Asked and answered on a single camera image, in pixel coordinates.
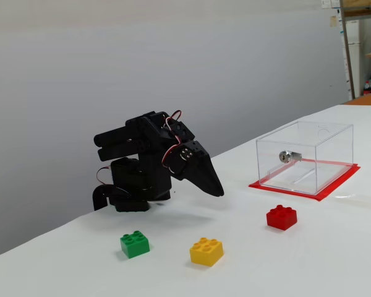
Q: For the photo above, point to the silver cam lock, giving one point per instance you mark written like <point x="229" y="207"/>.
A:
<point x="284" y="157"/>

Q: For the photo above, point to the red tape frame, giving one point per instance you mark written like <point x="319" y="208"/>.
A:
<point x="281" y="190"/>

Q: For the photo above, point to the red capped soda bottle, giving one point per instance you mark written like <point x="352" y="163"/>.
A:
<point x="366" y="89"/>

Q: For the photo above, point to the metal shelf rack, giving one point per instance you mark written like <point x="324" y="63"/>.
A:
<point x="346" y="46"/>

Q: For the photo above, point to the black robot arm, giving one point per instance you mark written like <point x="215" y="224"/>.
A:
<point x="148" y="173"/>

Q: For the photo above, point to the transparent plastic box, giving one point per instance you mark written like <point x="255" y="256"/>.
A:
<point x="327" y="145"/>

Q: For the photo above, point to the green lego brick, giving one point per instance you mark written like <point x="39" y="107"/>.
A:
<point x="134" y="247"/>

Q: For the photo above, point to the red lego brick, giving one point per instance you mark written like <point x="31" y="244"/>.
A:
<point x="281" y="219"/>

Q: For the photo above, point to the paper note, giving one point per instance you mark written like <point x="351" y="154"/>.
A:
<point x="333" y="21"/>

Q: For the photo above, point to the yellow lego brick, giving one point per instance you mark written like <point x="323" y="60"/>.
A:
<point x="205" y="253"/>

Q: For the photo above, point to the white cabinet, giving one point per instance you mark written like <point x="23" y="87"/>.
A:
<point x="354" y="34"/>

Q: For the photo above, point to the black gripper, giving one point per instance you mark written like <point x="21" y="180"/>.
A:
<point x="199" y="158"/>

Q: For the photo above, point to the black table clamp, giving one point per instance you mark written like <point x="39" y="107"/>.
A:
<point x="99" y="198"/>

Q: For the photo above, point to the orange table top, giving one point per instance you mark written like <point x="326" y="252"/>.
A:
<point x="368" y="99"/>

